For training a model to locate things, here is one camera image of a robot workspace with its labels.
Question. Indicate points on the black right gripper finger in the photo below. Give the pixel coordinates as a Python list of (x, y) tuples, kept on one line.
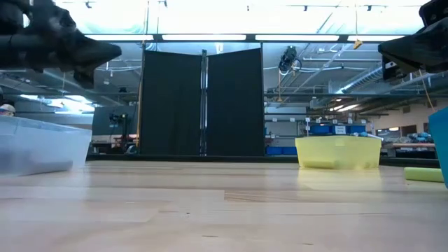
[(399, 52), (392, 74)]

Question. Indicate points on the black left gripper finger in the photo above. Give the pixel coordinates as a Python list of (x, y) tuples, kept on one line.
[(94, 54), (84, 77)]

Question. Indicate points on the yellow hanging tag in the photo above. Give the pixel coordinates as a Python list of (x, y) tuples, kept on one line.
[(357, 44)]

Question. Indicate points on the person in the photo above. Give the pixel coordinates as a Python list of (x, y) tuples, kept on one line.
[(7, 109)]

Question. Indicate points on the clear plastic bin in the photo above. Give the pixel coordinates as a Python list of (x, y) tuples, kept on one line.
[(42, 150)]

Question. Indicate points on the blue plastic bin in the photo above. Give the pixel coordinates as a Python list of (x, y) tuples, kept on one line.
[(441, 147)]

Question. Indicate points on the blue storage bins row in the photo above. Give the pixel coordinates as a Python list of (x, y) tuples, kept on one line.
[(320, 129)]

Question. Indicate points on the black partition panel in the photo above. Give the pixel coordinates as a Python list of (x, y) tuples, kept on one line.
[(171, 105), (234, 105)]

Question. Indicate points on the yellow plastic bin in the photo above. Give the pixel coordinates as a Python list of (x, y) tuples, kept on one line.
[(337, 152)]

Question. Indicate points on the green foam block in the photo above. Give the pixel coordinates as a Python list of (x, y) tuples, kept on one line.
[(423, 174)]

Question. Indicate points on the metal partition pole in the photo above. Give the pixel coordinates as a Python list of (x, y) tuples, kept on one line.
[(203, 105)]

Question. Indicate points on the blue floor crates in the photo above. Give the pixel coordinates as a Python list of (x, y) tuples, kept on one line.
[(280, 150)]

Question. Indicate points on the silver ventilation duct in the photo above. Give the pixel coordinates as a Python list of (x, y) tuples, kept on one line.
[(364, 78)]

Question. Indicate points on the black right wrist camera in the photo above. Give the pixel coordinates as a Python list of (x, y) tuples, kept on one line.
[(435, 12)]

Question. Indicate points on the black table frame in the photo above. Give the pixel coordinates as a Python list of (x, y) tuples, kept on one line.
[(182, 158)]

